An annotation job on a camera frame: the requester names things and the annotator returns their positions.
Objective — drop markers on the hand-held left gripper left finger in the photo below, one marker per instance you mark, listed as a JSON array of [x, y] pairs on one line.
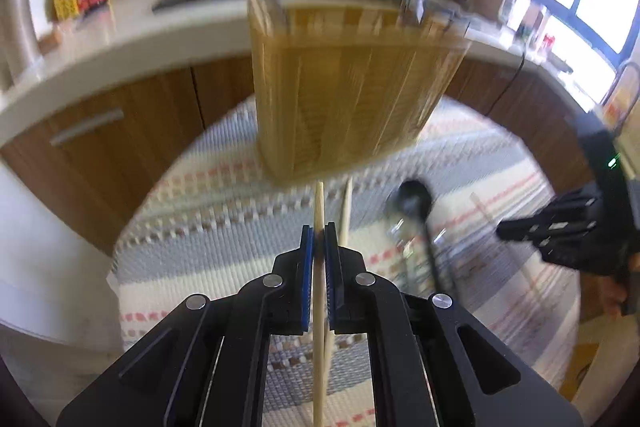
[[307, 282]]

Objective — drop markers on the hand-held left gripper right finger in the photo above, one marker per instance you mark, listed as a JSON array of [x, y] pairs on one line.
[[331, 282]]

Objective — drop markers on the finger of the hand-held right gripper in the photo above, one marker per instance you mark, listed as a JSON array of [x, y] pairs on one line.
[[570, 244], [560, 213]]

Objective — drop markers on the yellow plastic utensil basket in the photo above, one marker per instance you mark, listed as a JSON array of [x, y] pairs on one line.
[[350, 97]]

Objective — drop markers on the person's right hand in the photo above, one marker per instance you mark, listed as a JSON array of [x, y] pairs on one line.
[[611, 297]]

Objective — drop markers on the clear smoky plastic spoon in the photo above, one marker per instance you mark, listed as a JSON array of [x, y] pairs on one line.
[[400, 247]]

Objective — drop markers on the striped woven table mat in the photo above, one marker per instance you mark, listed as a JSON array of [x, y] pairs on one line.
[[225, 232]]

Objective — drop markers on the black plastic spoon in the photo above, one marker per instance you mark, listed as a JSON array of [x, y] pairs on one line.
[[407, 199]]

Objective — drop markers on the red container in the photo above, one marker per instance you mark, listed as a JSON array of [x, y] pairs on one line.
[[548, 43]]

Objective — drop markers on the kitchen counter with wooden cabinets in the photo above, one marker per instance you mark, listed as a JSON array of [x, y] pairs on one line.
[[125, 107]]

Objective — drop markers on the silver thermos flask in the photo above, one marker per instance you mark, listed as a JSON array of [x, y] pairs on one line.
[[17, 32]]

